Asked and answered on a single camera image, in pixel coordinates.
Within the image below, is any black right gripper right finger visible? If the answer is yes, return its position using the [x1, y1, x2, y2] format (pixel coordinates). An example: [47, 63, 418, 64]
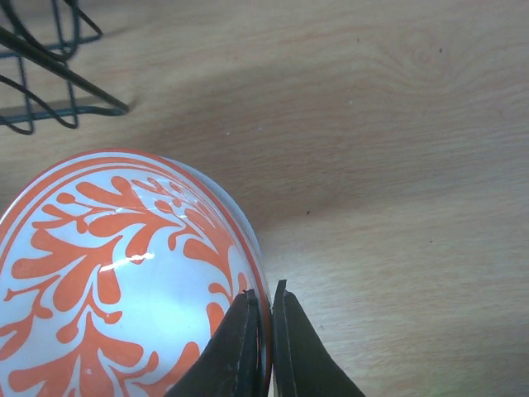
[272, 280, 364, 397]

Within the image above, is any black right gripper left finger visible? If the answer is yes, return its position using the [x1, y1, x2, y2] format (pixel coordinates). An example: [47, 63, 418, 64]
[165, 289, 260, 397]

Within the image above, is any orange floral white bowl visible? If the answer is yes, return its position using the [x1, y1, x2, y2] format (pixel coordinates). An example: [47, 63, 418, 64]
[1, 149, 272, 396]

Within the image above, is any black wire dish rack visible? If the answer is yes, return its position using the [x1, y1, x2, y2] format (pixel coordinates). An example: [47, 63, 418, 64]
[0, 0, 130, 136]

